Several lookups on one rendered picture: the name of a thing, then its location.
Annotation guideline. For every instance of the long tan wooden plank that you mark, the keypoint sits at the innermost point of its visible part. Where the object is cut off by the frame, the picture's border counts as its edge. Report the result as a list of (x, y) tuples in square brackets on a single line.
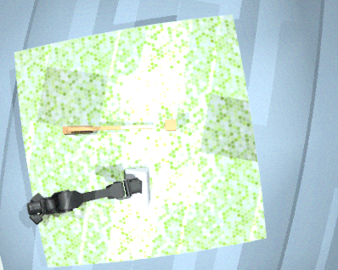
[(73, 129)]

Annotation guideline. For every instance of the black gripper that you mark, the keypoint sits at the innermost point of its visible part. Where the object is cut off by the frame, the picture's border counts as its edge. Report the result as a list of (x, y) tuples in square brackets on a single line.
[(36, 218)]

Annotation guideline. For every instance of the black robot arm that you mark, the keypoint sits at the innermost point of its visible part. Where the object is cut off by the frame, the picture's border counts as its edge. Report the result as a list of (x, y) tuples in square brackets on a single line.
[(66, 200)]

